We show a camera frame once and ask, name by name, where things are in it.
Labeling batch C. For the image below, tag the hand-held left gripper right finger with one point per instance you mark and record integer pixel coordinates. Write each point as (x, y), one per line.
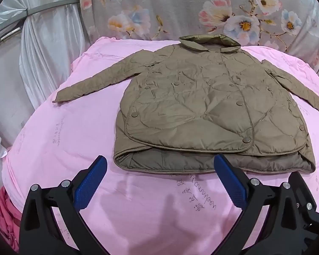
(230, 183)

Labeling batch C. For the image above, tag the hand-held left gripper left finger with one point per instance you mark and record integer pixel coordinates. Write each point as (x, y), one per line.
(90, 183)

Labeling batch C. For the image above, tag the olive quilted jacket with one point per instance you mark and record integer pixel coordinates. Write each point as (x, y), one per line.
(188, 98)

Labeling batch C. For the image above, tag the pink bed sheet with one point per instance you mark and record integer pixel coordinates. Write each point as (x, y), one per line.
(69, 138)

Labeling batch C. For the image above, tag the dark pink cloth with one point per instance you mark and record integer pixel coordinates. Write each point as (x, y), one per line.
(8, 217)

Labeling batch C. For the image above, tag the white satin curtain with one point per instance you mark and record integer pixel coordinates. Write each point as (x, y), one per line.
(42, 58)

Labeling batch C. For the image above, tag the grey curtain band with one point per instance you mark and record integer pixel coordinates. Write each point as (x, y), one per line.
(50, 6)

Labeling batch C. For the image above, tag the grey floral cloth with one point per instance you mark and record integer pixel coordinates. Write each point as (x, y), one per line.
(175, 5)

